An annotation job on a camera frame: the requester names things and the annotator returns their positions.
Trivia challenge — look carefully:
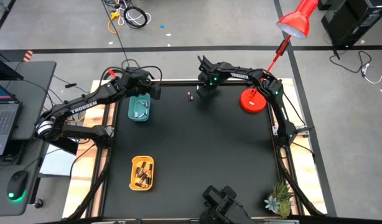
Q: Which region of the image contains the black laptop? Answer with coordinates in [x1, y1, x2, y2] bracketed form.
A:
[0, 79, 23, 156]

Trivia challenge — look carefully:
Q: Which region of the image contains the black blocky object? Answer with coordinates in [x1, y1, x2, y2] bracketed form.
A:
[199, 185, 257, 224]

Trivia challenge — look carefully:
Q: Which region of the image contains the thin black floor cable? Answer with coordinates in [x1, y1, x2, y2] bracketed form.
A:
[329, 49, 373, 75]

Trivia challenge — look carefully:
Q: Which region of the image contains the potted succulent plant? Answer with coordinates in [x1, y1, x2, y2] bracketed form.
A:
[264, 181, 295, 219]

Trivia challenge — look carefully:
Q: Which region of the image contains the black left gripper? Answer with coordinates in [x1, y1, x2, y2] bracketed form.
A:
[146, 81, 162, 100]

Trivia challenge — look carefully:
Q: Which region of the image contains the black desk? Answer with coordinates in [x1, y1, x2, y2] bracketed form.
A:
[0, 60, 57, 217]

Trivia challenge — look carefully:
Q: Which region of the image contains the yellow plastic bin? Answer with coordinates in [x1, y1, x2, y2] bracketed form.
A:
[129, 156, 155, 191]

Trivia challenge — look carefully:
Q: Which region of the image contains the black desk monitor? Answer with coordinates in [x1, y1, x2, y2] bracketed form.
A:
[0, 48, 24, 82]

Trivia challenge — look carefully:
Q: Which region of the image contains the black table frame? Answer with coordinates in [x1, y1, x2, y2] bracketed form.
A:
[66, 77, 325, 224]

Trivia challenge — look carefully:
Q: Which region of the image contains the white power adapter cable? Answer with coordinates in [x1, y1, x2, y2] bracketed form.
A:
[361, 63, 382, 85]

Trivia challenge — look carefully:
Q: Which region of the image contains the plywood table base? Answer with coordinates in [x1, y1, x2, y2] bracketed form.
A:
[62, 77, 328, 218]

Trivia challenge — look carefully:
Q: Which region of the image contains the red desk lamp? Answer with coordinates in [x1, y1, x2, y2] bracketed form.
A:
[240, 0, 319, 114]

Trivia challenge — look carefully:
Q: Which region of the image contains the coiled black cable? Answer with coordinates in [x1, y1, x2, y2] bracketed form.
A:
[123, 6, 148, 29]

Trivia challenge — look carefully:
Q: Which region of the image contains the long black floor cable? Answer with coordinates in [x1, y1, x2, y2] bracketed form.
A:
[100, 0, 141, 71]

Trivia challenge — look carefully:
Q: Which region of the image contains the black computer mouse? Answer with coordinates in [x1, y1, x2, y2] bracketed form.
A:
[6, 170, 29, 202]

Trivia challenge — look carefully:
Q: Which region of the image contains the white floor cable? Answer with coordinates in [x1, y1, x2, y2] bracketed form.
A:
[116, 0, 152, 29]

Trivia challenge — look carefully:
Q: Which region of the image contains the yellow extension cord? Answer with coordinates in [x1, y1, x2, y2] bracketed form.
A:
[107, 11, 122, 35]

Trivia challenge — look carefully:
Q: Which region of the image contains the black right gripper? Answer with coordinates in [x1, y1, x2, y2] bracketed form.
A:
[197, 81, 217, 99]

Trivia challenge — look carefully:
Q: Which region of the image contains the teal plastic bin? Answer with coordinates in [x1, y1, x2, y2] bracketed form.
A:
[128, 94, 151, 122]

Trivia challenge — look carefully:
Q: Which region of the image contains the black computer tower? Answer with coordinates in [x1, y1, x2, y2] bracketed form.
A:
[320, 0, 382, 47]

